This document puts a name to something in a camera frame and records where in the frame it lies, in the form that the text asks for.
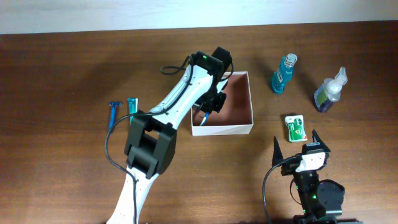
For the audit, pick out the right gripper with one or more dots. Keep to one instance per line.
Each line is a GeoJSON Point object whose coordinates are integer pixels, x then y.
{"type": "Point", "coordinates": [289, 168]}

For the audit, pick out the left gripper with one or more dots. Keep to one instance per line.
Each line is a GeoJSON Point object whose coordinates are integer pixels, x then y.
{"type": "Point", "coordinates": [217, 106]}

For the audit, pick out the blue white toothbrush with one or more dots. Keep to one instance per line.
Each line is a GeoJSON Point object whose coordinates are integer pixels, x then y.
{"type": "Point", "coordinates": [204, 120]}

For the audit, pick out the green white soap packet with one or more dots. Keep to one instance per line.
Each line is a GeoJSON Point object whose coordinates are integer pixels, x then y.
{"type": "Point", "coordinates": [295, 126]}

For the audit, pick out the green white toothpaste tube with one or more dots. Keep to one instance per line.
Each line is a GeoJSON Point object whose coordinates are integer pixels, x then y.
{"type": "Point", "coordinates": [133, 105]}

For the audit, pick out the blue disposable razor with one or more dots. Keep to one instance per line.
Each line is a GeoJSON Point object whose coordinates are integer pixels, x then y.
{"type": "Point", "coordinates": [115, 105]}

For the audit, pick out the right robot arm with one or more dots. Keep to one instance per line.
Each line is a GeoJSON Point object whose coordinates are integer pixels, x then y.
{"type": "Point", "coordinates": [321, 200]}

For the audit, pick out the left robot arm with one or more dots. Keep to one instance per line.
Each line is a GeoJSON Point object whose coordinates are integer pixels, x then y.
{"type": "Point", "coordinates": [152, 136]}

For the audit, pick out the white open cardboard box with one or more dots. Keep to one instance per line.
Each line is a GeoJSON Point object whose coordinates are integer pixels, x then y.
{"type": "Point", "coordinates": [236, 115]}

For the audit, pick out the clear foaming soap dispenser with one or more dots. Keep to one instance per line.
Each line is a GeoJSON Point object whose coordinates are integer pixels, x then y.
{"type": "Point", "coordinates": [329, 91]}

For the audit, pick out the blue mouthwash bottle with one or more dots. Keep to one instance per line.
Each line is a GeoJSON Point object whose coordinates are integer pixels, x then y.
{"type": "Point", "coordinates": [284, 73]}

